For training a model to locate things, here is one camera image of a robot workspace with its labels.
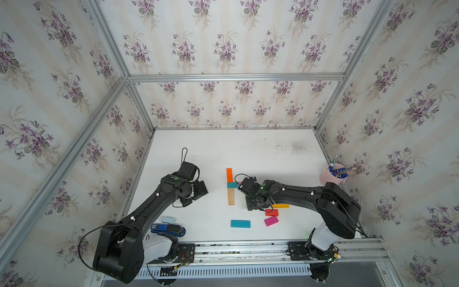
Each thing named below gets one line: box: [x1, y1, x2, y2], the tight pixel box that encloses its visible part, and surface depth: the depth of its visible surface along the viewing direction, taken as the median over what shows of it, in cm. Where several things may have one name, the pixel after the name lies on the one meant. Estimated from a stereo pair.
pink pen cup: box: [319, 163, 349, 186], surface depth 90 cm
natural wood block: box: [227, 187, 235, 206], surface depth 90 cm
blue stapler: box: [150, 223, 186, 238], surface depth 79 cm
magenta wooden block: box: [264, 216, 280, 227], surface depth 84 cm
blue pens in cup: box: [328, 154, 357, 179], surface depth 89 cm
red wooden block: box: [265, 209, 280, 217], surface depth 86 cm
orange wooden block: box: [225, 168, 234, 183], surface depth 100 cm
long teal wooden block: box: [230, 220, 252, 229], surface depth 83 cm
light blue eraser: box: [160, 216, 177, 225], surface depth 83 cm
